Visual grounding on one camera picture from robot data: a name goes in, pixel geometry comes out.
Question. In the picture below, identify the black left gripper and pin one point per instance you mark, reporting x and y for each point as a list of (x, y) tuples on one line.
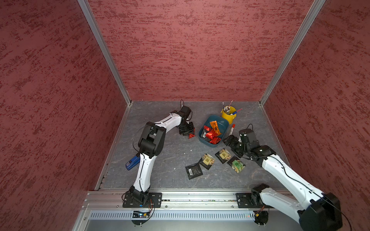
[(190, 130)]

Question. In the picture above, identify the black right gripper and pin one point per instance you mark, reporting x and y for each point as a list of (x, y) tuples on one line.
[(234, 139)]

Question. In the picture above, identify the black green label tea bag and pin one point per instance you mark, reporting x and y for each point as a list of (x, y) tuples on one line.
[(236, 164)]

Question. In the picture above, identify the black yellow label tea bag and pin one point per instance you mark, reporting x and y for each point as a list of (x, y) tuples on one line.
[(206, 161), (223, 155)]

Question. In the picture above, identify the orange tea bag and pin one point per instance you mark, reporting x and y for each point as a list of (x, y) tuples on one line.
[(215, 127)]

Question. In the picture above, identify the black barcode tea bag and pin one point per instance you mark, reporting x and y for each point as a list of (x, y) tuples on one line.
[(194, 171)]

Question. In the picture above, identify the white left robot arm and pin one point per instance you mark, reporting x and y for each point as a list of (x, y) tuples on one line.
[(151, 144)]

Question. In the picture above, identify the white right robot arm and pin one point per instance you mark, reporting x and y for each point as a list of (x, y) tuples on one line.
[(313, 209)]

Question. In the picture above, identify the teal plastic storage box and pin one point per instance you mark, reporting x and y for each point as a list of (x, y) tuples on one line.
[(223, 125)]

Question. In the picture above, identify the red capped white marker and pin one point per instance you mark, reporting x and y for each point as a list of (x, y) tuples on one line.
[(232, 129)]

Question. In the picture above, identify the yellow metal pencil bucket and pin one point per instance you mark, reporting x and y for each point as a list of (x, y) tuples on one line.
[(231, 116)]

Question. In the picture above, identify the bundle of pencils with erasers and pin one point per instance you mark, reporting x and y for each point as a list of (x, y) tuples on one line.
[(226, 109)]

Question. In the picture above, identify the blue black stapler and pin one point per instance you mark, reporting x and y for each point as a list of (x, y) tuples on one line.
[(133, 162)]

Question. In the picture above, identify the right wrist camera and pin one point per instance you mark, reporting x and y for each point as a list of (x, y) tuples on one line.
[(247, 136)]

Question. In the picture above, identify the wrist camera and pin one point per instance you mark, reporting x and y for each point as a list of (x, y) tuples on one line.
[(247, 136), (185, 113)]

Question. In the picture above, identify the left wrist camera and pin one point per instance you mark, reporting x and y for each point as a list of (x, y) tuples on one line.
[(185, 113)]

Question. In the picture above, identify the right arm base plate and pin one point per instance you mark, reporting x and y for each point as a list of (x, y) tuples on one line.
[(250, 200)]

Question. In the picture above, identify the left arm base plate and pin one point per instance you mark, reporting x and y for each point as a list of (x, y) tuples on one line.
[(149, 200)]

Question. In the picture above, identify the left aluminium corner post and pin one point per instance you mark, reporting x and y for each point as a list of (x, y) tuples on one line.
[(88, 14)]

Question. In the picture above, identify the aluminium corner post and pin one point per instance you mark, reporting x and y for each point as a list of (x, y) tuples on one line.
[(299, 37), (88, 14)]

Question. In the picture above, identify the aluminium front rail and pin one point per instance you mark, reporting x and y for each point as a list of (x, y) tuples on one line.
[(190, 199)]

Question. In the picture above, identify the right aluminium corner post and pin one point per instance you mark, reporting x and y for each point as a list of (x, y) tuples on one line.
[(299, 37)]

